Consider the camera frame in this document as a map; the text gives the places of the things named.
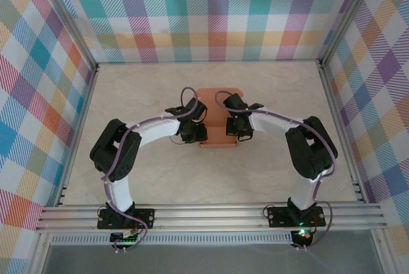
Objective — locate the wide aluminium mounting rail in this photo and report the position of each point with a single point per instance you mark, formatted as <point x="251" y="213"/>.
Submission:
<point x="207" y="218"/>

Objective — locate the aluminium frame post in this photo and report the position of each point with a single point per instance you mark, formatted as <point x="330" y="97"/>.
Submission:
<point x="38" y="255"/>
<point x="66" y="15"/>
<point x="349" y="15"/>
<point x="386" y="255"/>

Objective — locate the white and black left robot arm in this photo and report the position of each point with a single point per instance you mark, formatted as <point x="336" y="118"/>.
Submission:
<point x="153" y="130"/>

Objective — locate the salmon pink paper box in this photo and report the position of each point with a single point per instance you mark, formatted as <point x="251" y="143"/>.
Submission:
<point x="217" y="133"/>

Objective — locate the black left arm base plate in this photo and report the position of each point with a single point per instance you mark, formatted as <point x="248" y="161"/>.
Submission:
<point x="145" y="218"/>

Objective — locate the green lit controller board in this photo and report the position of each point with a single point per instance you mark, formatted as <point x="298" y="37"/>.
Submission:
<point x="126" y="239"/>

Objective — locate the aluminium table edge rail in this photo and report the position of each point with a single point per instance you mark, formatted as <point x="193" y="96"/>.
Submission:
<point x="331" y="95"/>
<point x="78" y="136"/>

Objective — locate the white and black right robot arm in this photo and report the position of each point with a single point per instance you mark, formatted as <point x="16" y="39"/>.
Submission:
<point x="271" y="125"/>

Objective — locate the black round controller module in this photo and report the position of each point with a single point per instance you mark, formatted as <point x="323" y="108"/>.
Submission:
<point x="303" y="237"/>

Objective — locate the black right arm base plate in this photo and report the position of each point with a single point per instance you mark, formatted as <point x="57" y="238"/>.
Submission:
<point x="278" y="218"/>

